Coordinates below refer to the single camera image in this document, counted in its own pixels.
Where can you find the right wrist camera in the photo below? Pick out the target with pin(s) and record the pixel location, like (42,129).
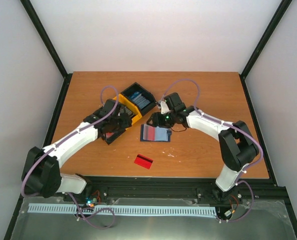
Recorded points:
(163,107)

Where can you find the red black-stripe credit card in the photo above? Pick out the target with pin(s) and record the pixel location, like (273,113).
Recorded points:
(143,161)

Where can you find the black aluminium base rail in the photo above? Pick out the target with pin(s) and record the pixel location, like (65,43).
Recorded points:
(204,190)

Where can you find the black bin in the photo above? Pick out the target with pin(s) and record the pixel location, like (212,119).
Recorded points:
(137,87)
(108,135)

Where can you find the light blue cable duct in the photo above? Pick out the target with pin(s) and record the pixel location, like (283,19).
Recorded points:
(130,210)

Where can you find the dark card stack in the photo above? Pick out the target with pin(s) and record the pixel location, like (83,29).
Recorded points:
(126,110)

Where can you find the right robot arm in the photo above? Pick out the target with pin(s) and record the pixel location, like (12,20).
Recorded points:
(238,148)

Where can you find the left black bin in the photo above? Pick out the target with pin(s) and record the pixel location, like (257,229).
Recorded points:
(108,135)

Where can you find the yellow middle bin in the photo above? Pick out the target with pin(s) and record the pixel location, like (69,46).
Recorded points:
(130,108)

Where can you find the blue card stack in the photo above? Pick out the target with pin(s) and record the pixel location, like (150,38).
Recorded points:
(140,100)

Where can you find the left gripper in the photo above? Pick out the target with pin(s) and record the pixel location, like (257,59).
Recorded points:
(126,115)

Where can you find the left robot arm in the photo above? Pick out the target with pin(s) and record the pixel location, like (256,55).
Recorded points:
(42,170)

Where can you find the right black bin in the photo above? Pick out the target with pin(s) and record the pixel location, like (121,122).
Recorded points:
(137,87)

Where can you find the white red credit card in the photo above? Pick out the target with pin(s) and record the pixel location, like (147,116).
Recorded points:
(149,133)

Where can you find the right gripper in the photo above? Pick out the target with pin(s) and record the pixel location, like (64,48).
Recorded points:
(157,122)

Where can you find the right black frame post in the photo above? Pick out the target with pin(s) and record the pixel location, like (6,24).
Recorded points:
(272,25)

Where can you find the left black frame post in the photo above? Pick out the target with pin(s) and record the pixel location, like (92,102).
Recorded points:
(38,25)

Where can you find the blue leather card holder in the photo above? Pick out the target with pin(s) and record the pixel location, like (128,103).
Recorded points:
(161,134)

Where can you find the black frame post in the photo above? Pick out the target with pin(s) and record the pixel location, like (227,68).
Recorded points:
(38,25)
(272,25)

